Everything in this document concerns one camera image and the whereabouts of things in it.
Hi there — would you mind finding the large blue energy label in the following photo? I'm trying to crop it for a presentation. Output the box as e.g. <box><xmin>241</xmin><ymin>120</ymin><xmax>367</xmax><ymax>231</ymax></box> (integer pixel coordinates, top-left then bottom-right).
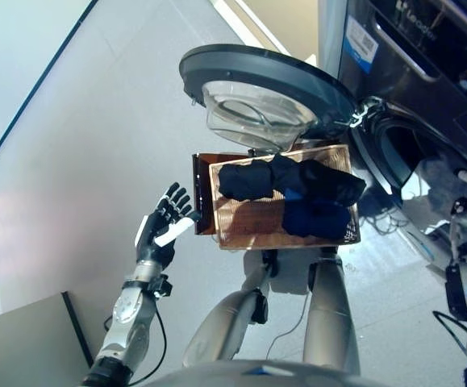
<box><xmin>407</xmin><ymin>230</ymin><xmax>440</xmax><ymax>264</ymax></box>

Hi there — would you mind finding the glossy dark brown side table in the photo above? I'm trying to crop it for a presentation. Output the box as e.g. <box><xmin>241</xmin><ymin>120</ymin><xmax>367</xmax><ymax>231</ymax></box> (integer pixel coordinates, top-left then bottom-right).
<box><xmin>191</xmin><ymin>151</ymin><xmax>283</xmax><ymax>237</ymax></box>

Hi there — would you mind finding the dark blue garment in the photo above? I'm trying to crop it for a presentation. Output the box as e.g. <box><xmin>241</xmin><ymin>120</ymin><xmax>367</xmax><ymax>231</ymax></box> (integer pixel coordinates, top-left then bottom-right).
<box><xmin>282</xmin><ymin>189</ymin><xmax>352</xmax><ymax>239</ymax></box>

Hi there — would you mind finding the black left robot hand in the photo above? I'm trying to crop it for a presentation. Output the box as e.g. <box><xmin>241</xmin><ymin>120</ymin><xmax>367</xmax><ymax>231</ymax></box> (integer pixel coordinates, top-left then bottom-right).
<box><xmin>135</xmin><ymin>181</ymin><xmax>201</xmax><ymax>269</ymax></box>

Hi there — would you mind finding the dark grey washing machine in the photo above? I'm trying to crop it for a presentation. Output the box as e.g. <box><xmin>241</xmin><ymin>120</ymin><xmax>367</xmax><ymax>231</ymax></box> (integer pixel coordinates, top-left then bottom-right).
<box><xmin>317</xmin><ymin>0</ymin><xmax>467</xmax><ymax>283</ymax></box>

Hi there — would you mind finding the thin grey floor cable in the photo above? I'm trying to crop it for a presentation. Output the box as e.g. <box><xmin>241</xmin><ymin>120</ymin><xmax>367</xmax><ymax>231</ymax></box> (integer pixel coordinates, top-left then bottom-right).
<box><xmin>264</xmin><ymin>293</ymin><xmax>311</xmax><ymax>360</ymax></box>

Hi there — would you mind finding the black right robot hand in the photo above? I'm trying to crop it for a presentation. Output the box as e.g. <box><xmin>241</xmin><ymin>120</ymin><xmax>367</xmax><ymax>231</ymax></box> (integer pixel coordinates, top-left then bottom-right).
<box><xmin>424</xmin><ymin>159</ymin><xmax>467</xmax><ymax>211</ymax></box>

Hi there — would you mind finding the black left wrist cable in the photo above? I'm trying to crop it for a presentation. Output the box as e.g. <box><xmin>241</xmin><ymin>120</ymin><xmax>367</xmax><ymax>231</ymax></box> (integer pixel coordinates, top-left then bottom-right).
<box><xmin>102</xmin><ymin>309</ymin><xmax>168</xmax><ymax>385</ymax></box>

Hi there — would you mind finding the brown wicker laundry basket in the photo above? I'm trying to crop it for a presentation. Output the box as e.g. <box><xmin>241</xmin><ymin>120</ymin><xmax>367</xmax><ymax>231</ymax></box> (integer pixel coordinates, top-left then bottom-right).
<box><xmin>208</xmin><ymin>144</ymin><xmax>362</xmax><ymax>252</ymax></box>

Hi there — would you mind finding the small blue label sticker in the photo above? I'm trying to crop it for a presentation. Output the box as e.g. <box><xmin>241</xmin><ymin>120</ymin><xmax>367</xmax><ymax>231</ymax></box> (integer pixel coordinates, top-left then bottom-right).
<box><xmin>344</xmin><ymin>15</ymin><xmax>380</xmax><ymax>74</ymax></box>

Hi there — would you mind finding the grey robot torso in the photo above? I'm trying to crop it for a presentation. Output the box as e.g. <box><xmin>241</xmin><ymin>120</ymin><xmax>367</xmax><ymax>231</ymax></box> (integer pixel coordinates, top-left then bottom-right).
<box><xmin>143</xmin><ymin>358</ymin><xmax>392</xmax><ymax>387</ymax></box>

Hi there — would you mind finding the white floor cable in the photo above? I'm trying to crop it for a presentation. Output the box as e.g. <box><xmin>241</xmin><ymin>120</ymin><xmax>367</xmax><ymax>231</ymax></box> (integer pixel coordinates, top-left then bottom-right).
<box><xmin>361</xmin><ymin>189</ymin><xmax>420</xmax><ymax>239</ymax></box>

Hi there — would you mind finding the round glass washing machine door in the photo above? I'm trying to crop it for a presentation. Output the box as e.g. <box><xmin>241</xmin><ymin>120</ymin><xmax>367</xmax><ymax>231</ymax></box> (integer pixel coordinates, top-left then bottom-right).
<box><xmin>177</xmin><ymin>44</ymin><xmax>360</xmax><ymax>152</ymax></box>

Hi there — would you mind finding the grey box with black edge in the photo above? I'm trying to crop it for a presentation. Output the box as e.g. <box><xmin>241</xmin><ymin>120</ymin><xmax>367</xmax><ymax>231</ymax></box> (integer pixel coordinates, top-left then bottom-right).
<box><xmin>0</xmin><ymin>290</ymin><xmax>95</xmax><ymax>387</ymax></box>

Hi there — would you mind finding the tall white side panel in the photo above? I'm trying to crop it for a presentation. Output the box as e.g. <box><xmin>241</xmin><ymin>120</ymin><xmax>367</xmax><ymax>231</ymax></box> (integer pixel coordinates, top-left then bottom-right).
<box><xmin>316</xmin><ymin>0</ymin><xmax>349</xmax><ymax>78</ymax></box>

